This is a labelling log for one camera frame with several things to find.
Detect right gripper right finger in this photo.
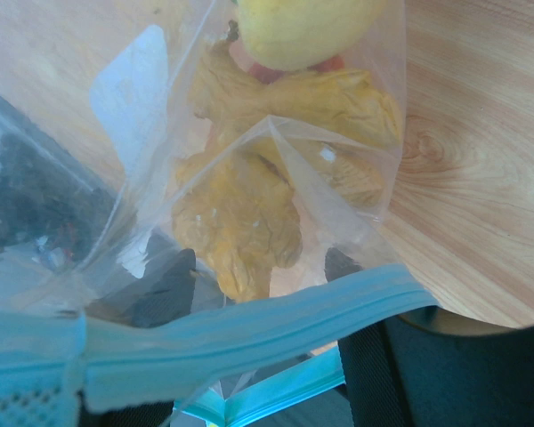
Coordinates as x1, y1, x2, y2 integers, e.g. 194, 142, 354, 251
323, 246, 534, 427

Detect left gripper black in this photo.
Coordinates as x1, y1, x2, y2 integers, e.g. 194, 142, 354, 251
0, 133, 114, 267

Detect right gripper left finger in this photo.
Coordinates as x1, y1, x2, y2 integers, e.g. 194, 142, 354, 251
88, 249, 196, 328

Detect blue zip top bag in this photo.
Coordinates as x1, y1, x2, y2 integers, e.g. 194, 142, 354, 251
0, 1, 433, 426

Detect fake fried chicken pieces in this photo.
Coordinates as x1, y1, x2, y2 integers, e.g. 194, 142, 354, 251
172, 37, 402, 302

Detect fake yellow pear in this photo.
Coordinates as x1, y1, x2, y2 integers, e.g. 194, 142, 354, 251
237, 0, 385, 71

